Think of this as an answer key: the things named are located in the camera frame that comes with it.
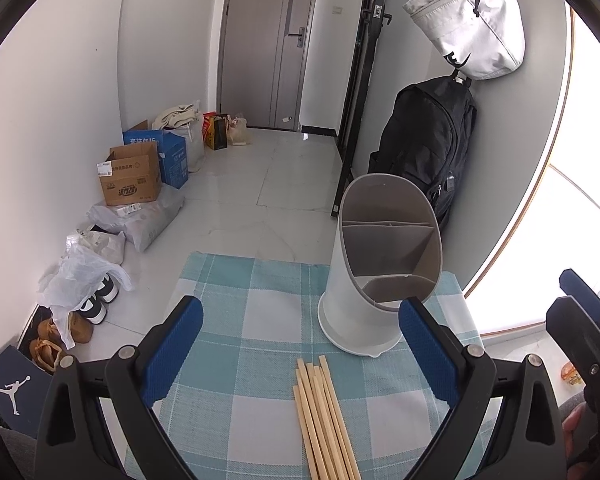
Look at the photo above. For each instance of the black backpack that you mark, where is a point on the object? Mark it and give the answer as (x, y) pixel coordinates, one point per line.
(426, 139)

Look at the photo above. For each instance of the black white sneakers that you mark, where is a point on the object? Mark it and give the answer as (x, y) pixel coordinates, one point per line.
(94, 309)

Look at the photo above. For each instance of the white hanging bag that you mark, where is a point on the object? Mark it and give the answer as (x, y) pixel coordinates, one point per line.
(483, 39)

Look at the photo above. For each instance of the cream cloth bag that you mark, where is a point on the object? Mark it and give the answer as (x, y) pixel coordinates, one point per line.
(177, 117)

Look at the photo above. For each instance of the white grey utensil holder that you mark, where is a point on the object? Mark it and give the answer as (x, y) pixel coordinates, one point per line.
(387, 248)

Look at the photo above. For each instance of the blue cardboard box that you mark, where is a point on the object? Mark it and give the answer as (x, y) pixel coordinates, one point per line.
(171, 149)

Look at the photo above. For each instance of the grey entrance door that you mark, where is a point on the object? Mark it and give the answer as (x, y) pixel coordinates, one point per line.
(263, 51)

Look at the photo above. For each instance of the brown shoe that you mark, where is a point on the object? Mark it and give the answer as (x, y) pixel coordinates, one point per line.
(46, 354)
(80, 329)

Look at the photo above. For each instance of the black metal stand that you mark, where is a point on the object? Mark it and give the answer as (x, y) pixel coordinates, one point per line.
(373, 17)

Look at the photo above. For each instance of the white plastic bag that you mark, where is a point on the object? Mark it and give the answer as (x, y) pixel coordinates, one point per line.
(69, 283)

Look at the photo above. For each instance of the teal white checkered cloth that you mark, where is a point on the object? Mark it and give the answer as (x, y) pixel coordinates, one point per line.
(230, 412)

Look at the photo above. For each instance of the wooden chopstick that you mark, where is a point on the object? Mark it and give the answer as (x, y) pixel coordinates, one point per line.
(319, 455)
(318, 427)
(341, 428)
(328, 425)
(309, 447)

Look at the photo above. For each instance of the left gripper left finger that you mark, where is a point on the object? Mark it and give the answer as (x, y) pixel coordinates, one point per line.
(165, 347)

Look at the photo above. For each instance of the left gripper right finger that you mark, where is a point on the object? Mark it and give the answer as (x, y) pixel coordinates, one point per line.
(434, 350)

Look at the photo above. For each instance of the brown cardboard box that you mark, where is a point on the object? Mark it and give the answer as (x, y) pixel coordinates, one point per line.
(130, 174)

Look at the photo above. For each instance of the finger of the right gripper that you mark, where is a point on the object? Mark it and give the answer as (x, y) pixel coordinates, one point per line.
(577, 335)
(572, 285)

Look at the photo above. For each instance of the navy jordan shoe box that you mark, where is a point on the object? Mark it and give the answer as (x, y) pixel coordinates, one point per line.
(23, 390)

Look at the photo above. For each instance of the grey plastic parcel bag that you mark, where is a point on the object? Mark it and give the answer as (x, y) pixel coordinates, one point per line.
(141, 223)

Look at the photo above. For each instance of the person's right hand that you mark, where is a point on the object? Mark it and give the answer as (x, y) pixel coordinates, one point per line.
(569, 426)

